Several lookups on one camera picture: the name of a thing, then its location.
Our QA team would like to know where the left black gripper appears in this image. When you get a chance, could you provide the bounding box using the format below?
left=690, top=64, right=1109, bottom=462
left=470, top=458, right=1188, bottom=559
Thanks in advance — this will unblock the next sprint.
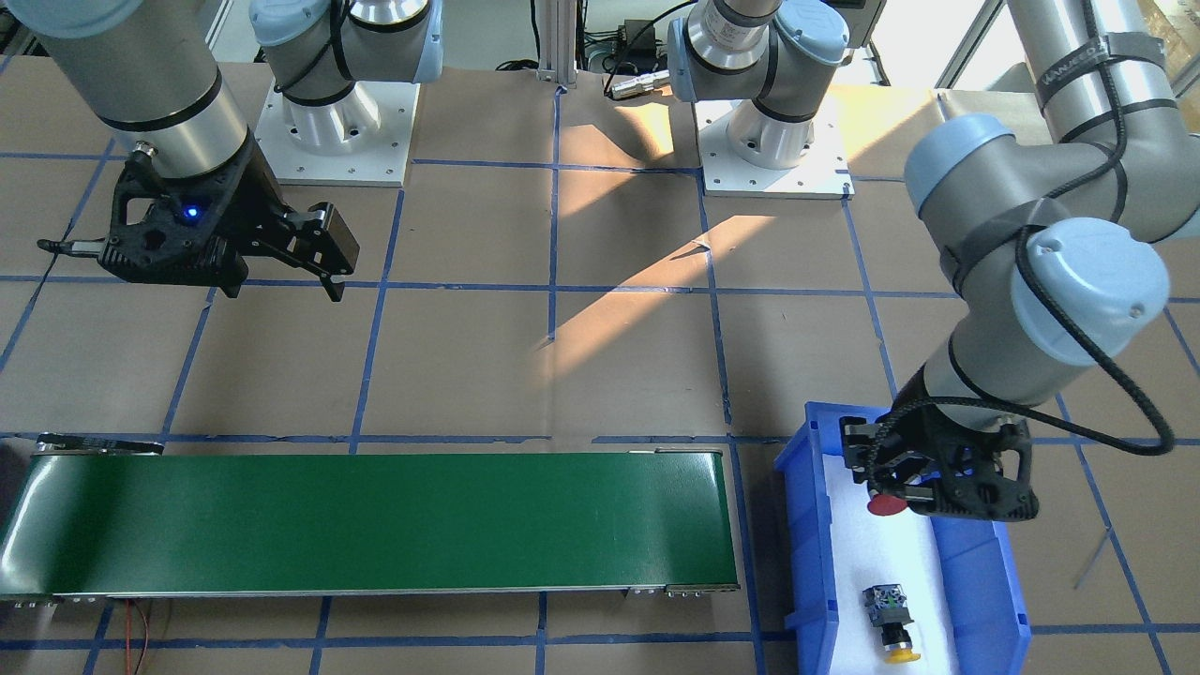
left=840, top=406, right=1039, bottom=522

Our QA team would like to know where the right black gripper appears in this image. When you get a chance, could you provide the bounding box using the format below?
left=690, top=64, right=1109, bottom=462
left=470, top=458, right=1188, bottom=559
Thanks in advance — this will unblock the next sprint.
left=97, top=136, right=360, bottom=301

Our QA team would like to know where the red push button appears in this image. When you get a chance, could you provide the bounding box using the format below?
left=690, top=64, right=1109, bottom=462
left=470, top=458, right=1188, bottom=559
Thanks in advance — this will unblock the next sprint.
left=866, top=494, right=908, bottom=516

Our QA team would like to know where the yellow push button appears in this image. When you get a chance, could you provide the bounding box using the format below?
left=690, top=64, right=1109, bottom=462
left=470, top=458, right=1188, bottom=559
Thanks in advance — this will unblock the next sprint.
left=862, top=584, right=922, bottom=664

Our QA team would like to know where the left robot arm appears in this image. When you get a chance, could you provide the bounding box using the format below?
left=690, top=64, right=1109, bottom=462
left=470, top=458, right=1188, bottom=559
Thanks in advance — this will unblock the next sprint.
left=842, top=1, right=1196, bottom=521

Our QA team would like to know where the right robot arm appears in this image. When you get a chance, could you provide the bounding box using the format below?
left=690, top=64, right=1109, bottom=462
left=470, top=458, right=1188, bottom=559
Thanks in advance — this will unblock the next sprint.
left=8, top=1, right=444, bottom=301

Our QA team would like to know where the white foam pad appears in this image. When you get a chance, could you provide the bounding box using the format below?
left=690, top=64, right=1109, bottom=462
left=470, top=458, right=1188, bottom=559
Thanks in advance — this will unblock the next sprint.
left=822, top=456, right=959, bottom=674

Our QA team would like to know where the blue bin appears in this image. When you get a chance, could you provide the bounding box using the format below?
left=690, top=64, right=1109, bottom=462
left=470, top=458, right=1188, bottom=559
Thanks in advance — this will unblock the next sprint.
left=775, top=402, right=1031, bottom=674

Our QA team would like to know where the green conveyor belt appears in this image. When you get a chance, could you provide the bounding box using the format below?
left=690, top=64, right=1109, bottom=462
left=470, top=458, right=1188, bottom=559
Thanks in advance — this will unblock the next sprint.
left=2, top=434, right=738, bottom=603

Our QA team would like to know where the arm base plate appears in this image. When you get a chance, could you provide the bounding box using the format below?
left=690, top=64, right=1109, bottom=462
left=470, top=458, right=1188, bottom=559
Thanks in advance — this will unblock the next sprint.
left=694, top=101, right=854, bottom=201
left=254, top=82, right=424, bottom=189

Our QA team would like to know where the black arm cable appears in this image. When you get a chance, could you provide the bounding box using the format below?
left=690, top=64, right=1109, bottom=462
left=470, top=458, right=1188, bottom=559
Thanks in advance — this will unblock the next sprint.
left=872, top=0, right=1177, bottom=488

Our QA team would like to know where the aluminium profile post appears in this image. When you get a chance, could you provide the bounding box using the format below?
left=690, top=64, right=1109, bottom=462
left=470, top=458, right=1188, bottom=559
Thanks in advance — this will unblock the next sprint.
left=534, top=0, right=581, bottom=89

